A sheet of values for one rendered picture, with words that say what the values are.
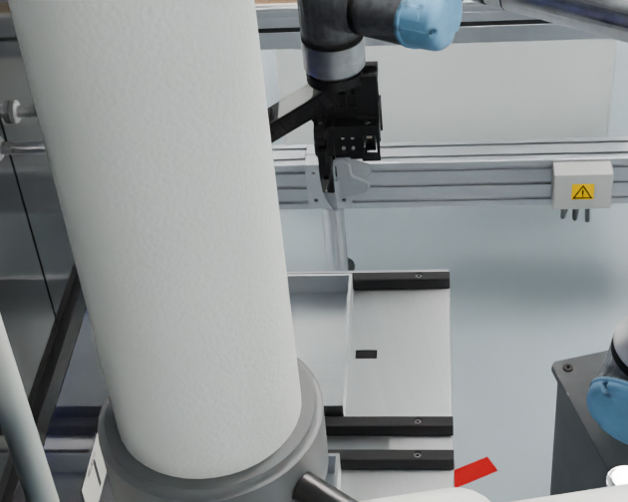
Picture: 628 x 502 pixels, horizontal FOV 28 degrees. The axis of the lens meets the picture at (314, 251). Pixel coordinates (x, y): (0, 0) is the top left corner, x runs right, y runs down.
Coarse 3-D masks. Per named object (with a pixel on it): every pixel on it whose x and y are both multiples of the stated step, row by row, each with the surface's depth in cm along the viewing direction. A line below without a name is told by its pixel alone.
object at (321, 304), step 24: (288, 288) 182; (312, 288) 181; (336, 288) 181; (312, 312) 179; (336, 312) 178; (312, 336) 175; (336, 336) 174; (312, 360) 171; (336, 360) 171; (336, 384) 167; (336, 408) 160
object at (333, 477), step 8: (328, 456) 153; (336, 456) 153; (328, 464) 154; (336, 464) 152; (328, 472) 155; (336, 472) 151; (328, 480) 154; (336, 480) 150; (104, 488) 156; (104, 496) 155; (112, 496) 155
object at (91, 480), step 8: (96, 440) 140; (96, 448) 140; (96, 456) 140; (104, 464) 143; (88, 472) 136; (104, 472) 143; (88, 480) 136; (96, 480) 139; (104, 480) 143; (88, 488) 136; (96, 488) 139; (88, 496) 136; (96, 496) 139
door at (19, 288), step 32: (0, 128) 114; (0, 160) 114; (0, 192) 114; (0, 224) 114; (0, 256) 113; (32, 256) 122; (0, 288) 113; (32, 288) 122; (32, 320) 122; (32, 352) 122; (32, 384) 122; (0, 448) 113; (0, 480) 113
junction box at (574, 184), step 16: (608, 160) 258; (560, 176) 256; (576, 176) 256; (592, 176) 255; (608, 176) 255; (560, 192) 258; (576, 192) 258; (592, 192) 258; (608, 192) 258; (560, 208) 261; (576, 208) 261; (592, 208) 260
